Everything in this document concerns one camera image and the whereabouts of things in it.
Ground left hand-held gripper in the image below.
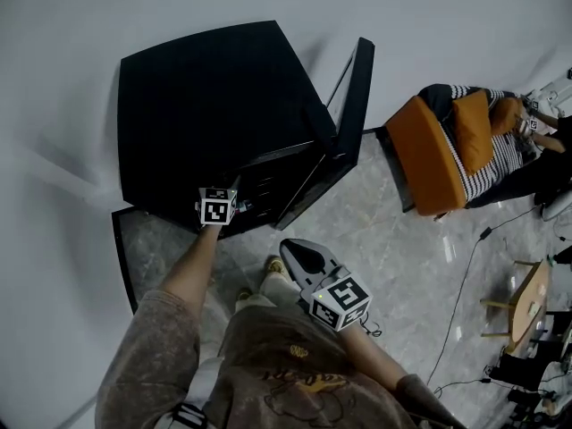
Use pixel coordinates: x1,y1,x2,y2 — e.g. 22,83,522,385
195,174,244,227

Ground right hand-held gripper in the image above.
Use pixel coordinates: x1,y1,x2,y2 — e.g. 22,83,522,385
279,239,374,332

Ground black cabinet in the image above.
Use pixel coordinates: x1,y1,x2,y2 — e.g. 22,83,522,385
116,20,375,237

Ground person's right forearm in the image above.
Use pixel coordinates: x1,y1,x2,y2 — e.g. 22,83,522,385
337,322,408,391

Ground person's left forearm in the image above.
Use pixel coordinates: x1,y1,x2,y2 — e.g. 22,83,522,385
158,224,224,322

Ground person's beige trousers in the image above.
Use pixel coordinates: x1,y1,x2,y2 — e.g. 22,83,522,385
233,271,306,315

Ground person's grey-brown printed t-shirt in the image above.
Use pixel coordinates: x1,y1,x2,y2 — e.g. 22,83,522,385
95,287,468,429

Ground black skirting board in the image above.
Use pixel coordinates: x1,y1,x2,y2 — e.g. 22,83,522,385
111,205,149,315

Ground orange sofa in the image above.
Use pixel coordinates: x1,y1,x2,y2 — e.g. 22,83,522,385
385,84,537,217

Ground black-and-white striped blanket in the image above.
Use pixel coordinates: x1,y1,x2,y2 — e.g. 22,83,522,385
445,84,529,201

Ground dark garment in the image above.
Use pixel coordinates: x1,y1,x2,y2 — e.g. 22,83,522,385
419,83,458,121

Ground large orange cushion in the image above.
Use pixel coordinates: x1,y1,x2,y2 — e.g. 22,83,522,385
451,88,495,174

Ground small wooden table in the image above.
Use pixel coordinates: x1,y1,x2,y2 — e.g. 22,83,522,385
479,258,554,358

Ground black equipment pile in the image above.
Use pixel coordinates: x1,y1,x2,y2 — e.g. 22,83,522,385
484,310,572,424

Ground small orange cushion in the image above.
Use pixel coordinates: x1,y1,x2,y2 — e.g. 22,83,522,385
491,97,525,137

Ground white round appliance base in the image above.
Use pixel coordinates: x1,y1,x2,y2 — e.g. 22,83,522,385
540,189,572,222

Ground white cabinet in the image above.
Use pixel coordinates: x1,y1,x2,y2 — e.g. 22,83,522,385
526,67,572,116

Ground short black cable loop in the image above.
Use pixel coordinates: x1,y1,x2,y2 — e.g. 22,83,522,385
356,315,384,338

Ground long black floor cable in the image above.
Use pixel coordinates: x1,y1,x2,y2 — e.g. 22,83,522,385
425,205,543,386

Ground white striped shoulder strap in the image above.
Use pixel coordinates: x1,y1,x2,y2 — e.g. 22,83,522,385
171,357,225,429

